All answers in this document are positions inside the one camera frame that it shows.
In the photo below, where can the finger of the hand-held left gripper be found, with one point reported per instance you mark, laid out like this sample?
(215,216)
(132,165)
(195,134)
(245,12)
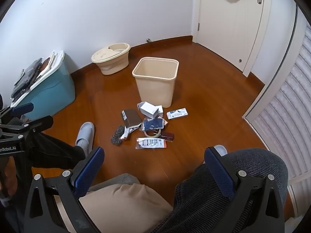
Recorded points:
(41,122)
(23,108)

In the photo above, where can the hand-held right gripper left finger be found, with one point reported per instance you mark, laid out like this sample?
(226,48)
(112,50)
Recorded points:
(90,170)

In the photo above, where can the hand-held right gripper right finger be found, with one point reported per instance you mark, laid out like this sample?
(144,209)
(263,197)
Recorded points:
(218,172)

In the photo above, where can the grey steel scouring pad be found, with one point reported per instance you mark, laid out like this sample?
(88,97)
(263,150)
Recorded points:
(116,138)

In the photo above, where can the white orange packet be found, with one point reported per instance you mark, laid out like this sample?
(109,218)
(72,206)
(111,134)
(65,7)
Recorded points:
(127,133)

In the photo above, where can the red box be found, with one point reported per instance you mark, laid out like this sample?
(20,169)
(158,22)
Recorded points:
(168,136)

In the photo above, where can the clear packet orange end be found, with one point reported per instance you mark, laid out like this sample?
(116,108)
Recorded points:
(150,143)

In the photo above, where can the brown box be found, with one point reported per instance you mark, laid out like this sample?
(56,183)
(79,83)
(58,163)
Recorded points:
(132,119)

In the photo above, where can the white box blue label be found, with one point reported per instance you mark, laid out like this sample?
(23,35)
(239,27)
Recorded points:
(177,114)

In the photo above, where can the tape roll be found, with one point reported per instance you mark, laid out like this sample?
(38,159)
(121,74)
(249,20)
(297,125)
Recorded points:
(153,134)

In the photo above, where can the blue packet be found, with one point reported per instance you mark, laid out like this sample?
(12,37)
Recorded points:
(153,124)

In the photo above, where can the white box tray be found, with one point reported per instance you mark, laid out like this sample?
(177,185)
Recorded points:
(160,110)

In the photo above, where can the beige plastic bin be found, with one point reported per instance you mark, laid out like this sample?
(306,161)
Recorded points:
(155,87)

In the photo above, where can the person's left hand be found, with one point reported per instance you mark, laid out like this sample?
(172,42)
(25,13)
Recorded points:
(8,174)

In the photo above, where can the grey slipper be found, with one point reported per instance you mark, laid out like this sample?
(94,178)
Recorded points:
(220,149)
(85,133)

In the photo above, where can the grey cloth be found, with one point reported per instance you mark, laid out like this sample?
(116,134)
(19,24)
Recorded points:
(116,180)

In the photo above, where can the teal storage box white lid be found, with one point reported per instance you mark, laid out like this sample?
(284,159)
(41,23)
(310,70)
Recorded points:
(48,92)

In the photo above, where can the person's left leg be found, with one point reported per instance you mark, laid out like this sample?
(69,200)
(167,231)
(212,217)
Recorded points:
(53,150)

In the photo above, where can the black plastic bags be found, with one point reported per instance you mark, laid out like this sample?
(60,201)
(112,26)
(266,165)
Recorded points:
(26,77)

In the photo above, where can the beige cloth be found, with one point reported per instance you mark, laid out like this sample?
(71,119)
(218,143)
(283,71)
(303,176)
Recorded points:
(124,206)

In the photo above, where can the white papers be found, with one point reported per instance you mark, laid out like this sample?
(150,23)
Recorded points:
(49,60)

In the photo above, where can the white louvered door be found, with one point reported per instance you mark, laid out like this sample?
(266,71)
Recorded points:
(286,106)

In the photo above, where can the beige mop bucket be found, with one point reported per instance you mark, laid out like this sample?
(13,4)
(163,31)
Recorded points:
(110,58)

